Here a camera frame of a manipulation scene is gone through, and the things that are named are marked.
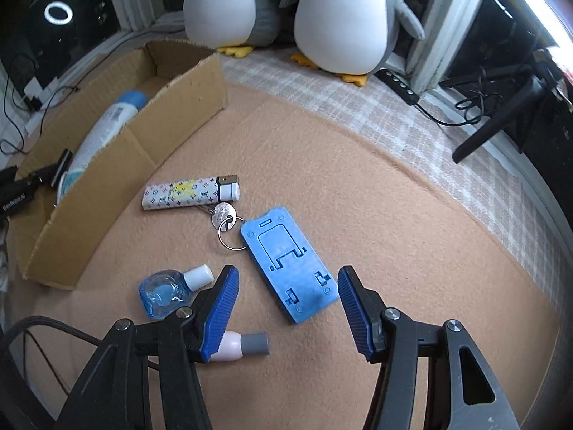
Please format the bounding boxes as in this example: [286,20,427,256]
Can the large white lotion bottle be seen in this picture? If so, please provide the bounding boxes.
[60,90,149,198]

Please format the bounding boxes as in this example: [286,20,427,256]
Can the small blue bottle white cap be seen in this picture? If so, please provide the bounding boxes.
[137,264,213,321]

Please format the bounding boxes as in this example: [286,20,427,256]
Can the white patterned lighter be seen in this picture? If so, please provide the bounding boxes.
[142,174,241,212]

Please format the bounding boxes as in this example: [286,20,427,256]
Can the silver key with ring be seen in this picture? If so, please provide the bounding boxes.
[197,202,248,252]

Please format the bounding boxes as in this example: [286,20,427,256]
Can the blue folding phone stand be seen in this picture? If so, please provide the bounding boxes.
[240,206,338,325]

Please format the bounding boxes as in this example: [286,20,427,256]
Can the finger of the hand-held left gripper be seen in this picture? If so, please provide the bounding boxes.
[15,149,73,192]

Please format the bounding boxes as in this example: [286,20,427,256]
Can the black ring light cable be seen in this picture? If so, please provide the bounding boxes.
[414,60,551,126]

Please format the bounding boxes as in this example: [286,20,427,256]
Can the grey plaid cloth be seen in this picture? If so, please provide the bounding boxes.
[121,9,533,234]

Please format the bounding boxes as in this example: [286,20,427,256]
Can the small penguin plush toy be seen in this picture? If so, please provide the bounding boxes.
[280,0,426,88]

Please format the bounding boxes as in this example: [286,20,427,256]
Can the thick black cable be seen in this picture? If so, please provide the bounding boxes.
[0,316,106,354]

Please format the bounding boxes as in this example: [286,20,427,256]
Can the cardboard box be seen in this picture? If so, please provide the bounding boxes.
[9,39,229,291]

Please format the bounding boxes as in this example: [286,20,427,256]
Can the black tripod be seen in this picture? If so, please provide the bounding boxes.
[441,49,573,164]

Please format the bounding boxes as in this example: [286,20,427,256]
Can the small pink bottle grey cap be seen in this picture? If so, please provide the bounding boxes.
[210,330,270,363]

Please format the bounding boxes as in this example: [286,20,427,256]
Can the large penguin plush toy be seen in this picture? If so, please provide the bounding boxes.
[183,0,283,59]

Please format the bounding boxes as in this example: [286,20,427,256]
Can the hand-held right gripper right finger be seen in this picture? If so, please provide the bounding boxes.
[337,265,522,430]

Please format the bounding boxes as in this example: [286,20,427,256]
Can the white power strip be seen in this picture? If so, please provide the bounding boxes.
[22,76,61,135]

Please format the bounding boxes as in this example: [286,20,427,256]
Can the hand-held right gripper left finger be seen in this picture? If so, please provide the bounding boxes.
[54,265,240,430]

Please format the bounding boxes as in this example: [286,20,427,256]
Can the black cable with plug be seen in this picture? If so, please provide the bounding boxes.
[0,84,82,155]

